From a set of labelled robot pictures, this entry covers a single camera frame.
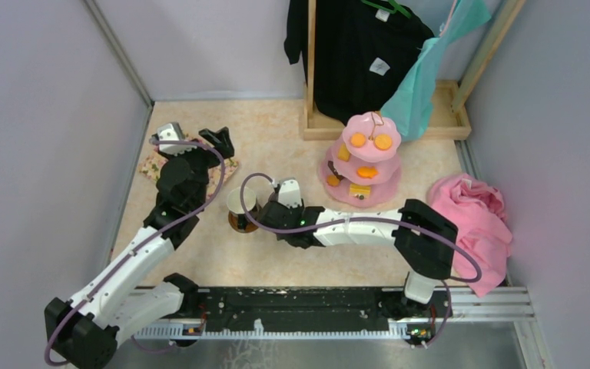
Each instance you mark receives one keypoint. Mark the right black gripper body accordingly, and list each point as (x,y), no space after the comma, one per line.
(299,209)

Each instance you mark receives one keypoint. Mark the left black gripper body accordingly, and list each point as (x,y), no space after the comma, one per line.
(200,160)

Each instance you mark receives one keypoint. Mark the floral rectangular tray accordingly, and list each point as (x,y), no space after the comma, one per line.
(152,168)

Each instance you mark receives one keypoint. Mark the black mug white inside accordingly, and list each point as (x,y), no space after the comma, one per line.
(239,203)

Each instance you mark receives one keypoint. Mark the brown round coaster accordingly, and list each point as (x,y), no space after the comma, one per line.
(240,223)

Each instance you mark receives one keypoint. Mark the orange flower-shaped cookie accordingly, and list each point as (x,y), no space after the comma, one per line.
(332,180)

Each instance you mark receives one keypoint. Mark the chocolate triangle cake slice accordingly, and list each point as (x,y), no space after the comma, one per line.
(333,170)

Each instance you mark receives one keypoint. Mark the yellow layered cake slice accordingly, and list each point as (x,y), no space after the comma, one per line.
(360,192)

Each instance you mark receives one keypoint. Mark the yellow rectangular biscuit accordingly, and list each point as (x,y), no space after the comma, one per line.
(343,153)

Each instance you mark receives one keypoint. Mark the orange fish-shaped cake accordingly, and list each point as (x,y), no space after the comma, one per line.
(367,172)

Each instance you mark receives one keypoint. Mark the round orange cookie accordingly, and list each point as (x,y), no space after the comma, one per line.
(358,140)

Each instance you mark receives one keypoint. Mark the round dotted biscuit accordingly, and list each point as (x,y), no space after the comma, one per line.
(383,142)

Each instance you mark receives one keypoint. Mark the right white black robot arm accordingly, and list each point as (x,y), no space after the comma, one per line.
(424,238)

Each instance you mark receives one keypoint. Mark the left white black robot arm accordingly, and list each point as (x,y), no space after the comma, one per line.
(86,329)

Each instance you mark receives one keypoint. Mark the pink three-tier cake stand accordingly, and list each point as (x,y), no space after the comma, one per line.
(388,163)

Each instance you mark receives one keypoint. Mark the black t-shirt on hanger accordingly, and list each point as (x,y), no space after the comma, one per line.
(362,54)

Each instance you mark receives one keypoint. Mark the teal garment hanging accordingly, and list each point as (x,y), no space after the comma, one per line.
(410,107)

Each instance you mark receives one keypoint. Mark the wooden clothes rack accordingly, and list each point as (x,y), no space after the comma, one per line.
(449,118)

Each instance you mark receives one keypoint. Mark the pink crumpled towel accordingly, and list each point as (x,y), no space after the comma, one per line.
(477,209)

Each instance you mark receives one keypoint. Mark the green clothes hanger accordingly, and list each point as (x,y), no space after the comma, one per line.
(389,6)

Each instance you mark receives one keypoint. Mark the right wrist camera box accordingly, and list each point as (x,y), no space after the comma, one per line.
(288,193)

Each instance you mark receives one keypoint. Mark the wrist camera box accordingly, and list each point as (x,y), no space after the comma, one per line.
(172,141)
(288,193)

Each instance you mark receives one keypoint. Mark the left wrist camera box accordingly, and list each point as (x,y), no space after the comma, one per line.
(172,141)

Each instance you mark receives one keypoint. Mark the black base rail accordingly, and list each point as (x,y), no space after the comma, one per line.
(356,313)

